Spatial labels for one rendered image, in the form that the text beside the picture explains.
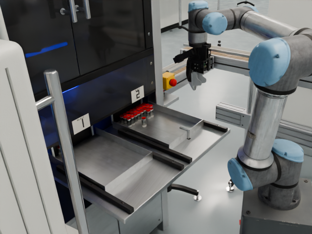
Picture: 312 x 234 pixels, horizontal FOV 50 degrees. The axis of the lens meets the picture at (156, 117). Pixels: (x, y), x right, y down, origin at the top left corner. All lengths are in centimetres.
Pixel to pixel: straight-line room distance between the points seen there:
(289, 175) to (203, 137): 43
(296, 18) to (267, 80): 185
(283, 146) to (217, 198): 134
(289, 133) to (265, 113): 135
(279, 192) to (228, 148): 176
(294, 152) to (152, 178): 50
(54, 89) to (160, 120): 106
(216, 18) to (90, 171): 73
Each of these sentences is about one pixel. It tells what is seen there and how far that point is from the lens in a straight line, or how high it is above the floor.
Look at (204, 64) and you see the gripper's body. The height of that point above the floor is 122.
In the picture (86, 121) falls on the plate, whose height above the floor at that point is 102.
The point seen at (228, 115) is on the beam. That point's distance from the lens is 250.
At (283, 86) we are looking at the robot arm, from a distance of 94.
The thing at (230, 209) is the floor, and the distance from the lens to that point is 245.
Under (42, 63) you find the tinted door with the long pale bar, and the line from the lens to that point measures 124.
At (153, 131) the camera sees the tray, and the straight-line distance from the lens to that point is 155.
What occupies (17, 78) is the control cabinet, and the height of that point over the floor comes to 150.
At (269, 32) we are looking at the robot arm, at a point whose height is 139.
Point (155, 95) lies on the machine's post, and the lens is 171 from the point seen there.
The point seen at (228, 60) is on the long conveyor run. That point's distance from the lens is 232.
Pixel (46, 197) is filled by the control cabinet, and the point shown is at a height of 127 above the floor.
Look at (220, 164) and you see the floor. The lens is 283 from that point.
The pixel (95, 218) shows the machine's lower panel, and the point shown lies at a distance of 170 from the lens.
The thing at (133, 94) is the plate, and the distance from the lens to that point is 157.
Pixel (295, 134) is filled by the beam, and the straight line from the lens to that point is 234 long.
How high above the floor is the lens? 168
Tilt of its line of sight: 29 degrees down
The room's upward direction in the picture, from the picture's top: 3 degrees counter-clockwise
